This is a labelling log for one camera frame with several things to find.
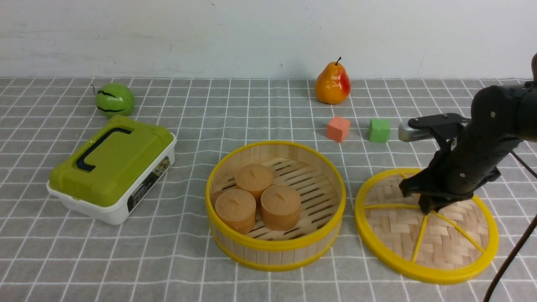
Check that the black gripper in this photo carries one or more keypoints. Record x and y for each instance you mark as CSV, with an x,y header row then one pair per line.
x,y
457,170

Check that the brown round cake back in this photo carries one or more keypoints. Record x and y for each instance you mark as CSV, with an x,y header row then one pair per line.
x,y
255,179

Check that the bamboo steamer basket yellow rim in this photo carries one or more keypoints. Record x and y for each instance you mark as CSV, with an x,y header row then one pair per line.
x,y
323,200

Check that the orange foam cube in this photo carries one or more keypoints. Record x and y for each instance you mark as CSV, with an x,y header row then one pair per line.
x,y
338,129

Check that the grey checked tablecloth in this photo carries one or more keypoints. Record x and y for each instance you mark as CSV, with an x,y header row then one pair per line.
x,y
164,252

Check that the green lidded white storage box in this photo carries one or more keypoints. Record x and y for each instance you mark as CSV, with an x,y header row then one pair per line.
x,y
108,176

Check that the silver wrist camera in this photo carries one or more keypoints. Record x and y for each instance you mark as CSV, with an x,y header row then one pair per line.
x,y
440,127

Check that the brown round cake right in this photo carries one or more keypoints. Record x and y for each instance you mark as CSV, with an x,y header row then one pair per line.
x,y
280,207

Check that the green striped melon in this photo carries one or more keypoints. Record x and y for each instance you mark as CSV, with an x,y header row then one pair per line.
x,y
114,99

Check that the woven bamboo steamer lid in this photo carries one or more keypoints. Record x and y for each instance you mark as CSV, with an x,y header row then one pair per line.
x,y
449,246

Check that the brown round cake left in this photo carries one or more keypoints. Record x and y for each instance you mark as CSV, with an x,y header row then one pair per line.
x,y
237,209

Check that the green foam cube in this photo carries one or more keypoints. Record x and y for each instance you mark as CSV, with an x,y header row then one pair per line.
x,y
379,130

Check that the orange yellow pear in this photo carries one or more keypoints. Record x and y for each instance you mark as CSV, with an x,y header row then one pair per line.
x,y
333,85

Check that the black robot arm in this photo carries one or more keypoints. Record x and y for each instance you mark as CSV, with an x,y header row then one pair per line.
x,y
502,117

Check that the brown round cake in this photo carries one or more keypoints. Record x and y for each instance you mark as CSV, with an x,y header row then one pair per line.
x,y
237,209
280,207
255,179

